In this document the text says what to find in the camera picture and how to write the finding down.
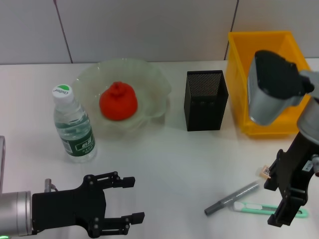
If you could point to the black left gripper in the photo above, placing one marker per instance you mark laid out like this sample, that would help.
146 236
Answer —
64 209

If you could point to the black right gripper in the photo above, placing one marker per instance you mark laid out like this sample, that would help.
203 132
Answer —
296 171

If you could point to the green utility knife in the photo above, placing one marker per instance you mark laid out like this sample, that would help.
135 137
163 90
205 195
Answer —
254 207

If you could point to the beige eraser with barcode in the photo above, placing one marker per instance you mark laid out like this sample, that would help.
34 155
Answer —
264 172

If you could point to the water bottle with green label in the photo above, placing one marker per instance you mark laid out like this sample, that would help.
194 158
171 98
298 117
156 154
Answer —
74 124

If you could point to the orange fruit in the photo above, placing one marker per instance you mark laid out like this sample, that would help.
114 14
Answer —
118 102

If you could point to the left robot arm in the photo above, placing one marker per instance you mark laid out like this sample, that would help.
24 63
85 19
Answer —
15 214

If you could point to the grey marker pen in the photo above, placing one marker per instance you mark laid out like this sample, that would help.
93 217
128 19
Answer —
231 196

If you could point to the black mesh pen holder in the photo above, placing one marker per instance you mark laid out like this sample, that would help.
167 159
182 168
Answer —
205 107

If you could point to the clear glass fruit plate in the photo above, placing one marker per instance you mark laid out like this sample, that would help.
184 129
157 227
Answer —
154 82

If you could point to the yellow plastic storage bin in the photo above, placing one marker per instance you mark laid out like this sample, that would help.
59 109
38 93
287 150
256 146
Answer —
239 74

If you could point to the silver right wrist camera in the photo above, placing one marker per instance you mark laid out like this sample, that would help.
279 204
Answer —
274 82

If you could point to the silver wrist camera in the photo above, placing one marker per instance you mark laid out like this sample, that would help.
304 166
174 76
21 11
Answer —
274 82
2 164

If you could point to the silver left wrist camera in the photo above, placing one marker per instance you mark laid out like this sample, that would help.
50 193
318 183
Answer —
2 164

